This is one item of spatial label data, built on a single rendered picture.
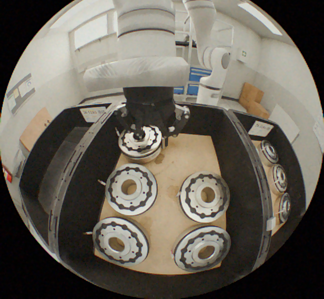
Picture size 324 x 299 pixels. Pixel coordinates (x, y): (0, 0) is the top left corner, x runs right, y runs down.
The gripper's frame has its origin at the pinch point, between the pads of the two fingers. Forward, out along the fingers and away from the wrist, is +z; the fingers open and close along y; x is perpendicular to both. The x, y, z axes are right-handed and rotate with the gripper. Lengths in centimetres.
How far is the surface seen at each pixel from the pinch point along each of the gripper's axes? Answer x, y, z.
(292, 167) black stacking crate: 10.3, -47.4, -2.6
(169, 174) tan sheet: 6.1, -4.4, 4.2
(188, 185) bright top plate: 9.1, -8.0, 1.3
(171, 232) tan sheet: 18.4, -5.9, 4.3
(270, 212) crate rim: 17.1, -19.5, -5.8
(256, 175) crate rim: 10.3, -17.5, -5.8
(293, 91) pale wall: -132, -301, -53
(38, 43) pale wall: -102, 299, -174
